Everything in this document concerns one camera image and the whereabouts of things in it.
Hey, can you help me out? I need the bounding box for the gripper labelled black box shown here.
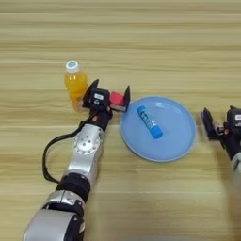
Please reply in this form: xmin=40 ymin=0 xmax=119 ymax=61
xmin=89 ymin=88 xmax=111 ymax=108
xmin=226 ymin=105 xmax=241 ymax=129

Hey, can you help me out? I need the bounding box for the orange juice bottle white cap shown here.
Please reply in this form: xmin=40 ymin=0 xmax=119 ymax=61
xmin=64 ymin=60 xmax=89 ymax=112

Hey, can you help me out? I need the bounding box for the red cube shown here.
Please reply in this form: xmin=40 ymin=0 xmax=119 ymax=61
xmin=110 ymin=91 xmax=125 ymax=107

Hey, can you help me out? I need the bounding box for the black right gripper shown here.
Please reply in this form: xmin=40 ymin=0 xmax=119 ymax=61
xmin=201 ymin=107 xmax=241 ymax=160

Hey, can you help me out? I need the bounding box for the left gripper labelled black box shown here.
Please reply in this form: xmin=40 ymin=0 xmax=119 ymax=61
xmin=89 ymin=88 xmax=111 ymax=108

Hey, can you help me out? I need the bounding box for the light blue round plate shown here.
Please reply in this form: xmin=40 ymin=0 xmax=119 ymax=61
xmin=119 ymin=95 xmax=197 ymax=163

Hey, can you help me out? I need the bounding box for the right gripper labelled black box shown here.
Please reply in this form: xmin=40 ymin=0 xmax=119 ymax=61
xmin=226 ymin=105 xmax=241 ymax=129

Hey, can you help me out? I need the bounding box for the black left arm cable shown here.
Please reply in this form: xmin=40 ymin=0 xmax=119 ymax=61
xmin=41 ymin=117 xmax=95 ymax=185

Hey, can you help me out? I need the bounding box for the blue glue stick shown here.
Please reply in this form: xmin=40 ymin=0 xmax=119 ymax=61
xmin=137 ymin=104 xmax=164 ymax=140

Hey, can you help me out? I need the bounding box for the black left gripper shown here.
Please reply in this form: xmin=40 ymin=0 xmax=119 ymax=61
xmin=82 ymin=78 xmax=132 ymax=132

